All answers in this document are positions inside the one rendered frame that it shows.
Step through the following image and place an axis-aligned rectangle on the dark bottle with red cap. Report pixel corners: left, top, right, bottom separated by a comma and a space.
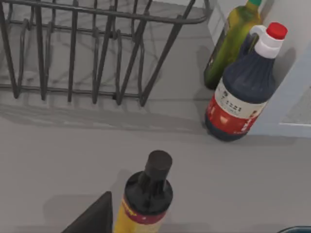
204, 22, 288, 142

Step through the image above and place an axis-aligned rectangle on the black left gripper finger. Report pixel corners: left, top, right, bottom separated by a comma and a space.
60, 191, 114, 233

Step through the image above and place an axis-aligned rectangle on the dark teal rounded object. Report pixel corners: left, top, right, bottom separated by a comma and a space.
276, 226, 311, 233

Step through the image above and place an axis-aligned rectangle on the black bottle with yellow label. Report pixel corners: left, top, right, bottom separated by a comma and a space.
112, 150, 174, 233

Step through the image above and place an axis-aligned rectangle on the dark grey wire rack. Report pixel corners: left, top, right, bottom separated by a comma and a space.
0, 0, 211, 107

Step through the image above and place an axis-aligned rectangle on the green bottle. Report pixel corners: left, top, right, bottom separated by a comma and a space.
203, 0, 263, 90

